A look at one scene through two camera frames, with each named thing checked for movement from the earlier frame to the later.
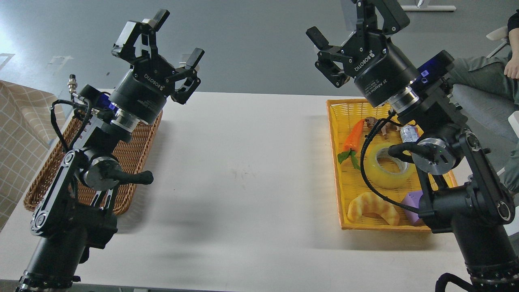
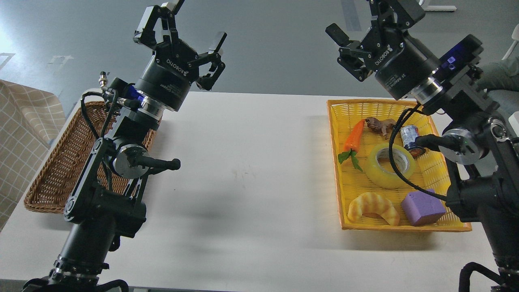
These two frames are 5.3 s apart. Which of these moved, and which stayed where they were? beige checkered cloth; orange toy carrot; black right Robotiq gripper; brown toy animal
Moved: black right Robotiq gripper
Stayed: brown toy animal; beige checkered cloth; orange toy carrot
